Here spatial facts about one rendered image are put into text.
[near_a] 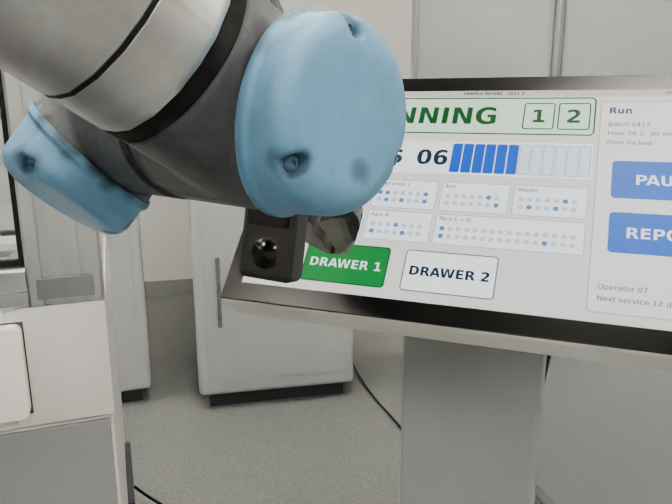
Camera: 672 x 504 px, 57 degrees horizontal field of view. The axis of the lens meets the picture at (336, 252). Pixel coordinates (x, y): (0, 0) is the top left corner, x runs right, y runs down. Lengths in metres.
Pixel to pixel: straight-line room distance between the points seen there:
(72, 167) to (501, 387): 0.55
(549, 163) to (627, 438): 1.11
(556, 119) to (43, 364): 0.64
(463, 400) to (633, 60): 1.04
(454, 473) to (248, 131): 0.64
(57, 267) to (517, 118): 0.54
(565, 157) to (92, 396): 0.60
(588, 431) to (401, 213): 1.24
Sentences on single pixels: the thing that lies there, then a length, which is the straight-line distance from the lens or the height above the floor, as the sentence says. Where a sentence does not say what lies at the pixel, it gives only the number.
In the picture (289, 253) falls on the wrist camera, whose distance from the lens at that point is 0.47.
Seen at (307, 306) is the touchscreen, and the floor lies 0.96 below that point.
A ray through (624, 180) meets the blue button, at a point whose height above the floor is 1.09.
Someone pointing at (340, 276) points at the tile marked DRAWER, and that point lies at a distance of 0.65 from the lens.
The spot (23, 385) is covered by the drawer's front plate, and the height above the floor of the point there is 0.86.
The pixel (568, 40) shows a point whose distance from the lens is 1.81.
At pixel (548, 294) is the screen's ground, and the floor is 1.00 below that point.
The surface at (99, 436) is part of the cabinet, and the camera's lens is 0.84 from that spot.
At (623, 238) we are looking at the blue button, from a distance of 0.64.
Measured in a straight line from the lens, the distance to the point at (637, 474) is 1.71.
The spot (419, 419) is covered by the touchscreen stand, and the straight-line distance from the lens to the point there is 0.78.
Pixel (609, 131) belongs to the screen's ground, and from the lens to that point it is 0.71.
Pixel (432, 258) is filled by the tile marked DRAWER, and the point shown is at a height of 1.02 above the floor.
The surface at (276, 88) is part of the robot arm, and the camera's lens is 0.20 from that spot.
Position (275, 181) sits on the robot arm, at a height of 1.14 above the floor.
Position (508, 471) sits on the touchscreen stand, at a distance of 0.79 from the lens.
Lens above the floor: 1.17
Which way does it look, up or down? 13 degrees down
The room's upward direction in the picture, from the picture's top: straight up
